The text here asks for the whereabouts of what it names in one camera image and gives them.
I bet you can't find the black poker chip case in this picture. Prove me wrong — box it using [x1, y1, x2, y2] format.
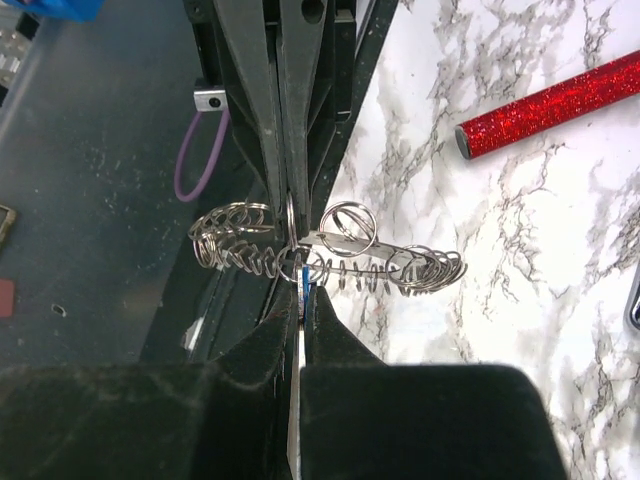
[624, 265, 640, 332]

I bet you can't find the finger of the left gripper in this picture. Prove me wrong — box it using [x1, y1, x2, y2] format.
[213, 1, 286, 200]
[278, 1, 328, 225]

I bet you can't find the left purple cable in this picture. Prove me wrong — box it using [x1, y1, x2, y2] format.
[173, 107, 232, 204]

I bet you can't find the red toy microphone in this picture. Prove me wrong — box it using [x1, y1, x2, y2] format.
[455, 51, 639, 160]

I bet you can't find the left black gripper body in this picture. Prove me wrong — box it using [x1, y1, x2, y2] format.
[184, 1, 395, 215]

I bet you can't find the blue key tag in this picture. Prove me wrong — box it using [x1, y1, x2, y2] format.
[297, 265, 311, 325]

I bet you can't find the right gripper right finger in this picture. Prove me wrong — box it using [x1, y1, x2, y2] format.
[300, 287, 567, 479]

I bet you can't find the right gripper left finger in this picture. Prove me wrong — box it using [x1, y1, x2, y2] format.
[1, 289, 298, 479]

